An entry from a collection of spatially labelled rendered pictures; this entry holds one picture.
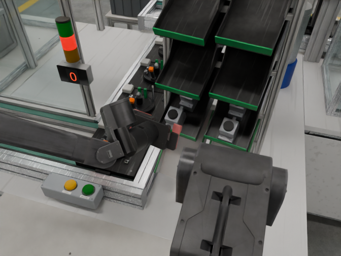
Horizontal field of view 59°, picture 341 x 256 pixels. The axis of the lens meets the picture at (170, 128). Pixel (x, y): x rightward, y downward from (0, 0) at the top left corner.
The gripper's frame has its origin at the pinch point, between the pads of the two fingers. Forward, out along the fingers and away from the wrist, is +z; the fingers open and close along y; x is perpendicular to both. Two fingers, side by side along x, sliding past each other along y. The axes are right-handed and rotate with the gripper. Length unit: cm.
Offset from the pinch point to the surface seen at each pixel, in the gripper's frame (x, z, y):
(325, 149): 20, 88, -52
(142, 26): -12, 122, 82
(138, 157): 25.2, 19.8, 15.6
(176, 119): 0.1, 5.9, -1.2
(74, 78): 2.4, 16.2, 46.5
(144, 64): 1, 70, 46
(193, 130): 3.6, 10.9, -5.4
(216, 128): 1.5, 14.1, -11.7
